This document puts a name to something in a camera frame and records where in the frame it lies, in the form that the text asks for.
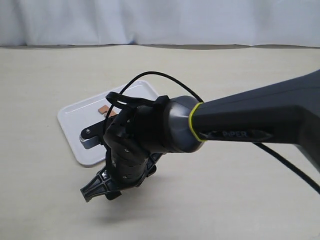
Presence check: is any wooden piece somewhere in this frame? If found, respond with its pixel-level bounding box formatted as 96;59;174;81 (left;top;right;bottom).
98;105;117;117

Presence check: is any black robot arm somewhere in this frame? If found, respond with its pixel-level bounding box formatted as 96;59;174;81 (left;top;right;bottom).
80;71;320;201

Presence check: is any white backdrop curtain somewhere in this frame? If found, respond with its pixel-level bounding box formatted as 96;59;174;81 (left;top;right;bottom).
0;0;320;47

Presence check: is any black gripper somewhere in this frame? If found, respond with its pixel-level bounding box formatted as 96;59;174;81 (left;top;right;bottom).
79;110;160;203

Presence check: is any black cable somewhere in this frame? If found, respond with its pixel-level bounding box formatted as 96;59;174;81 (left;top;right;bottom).
101;71;320;196

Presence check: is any white rectangular plastic tray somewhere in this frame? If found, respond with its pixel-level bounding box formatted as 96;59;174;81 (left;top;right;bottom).
57;80;161;168

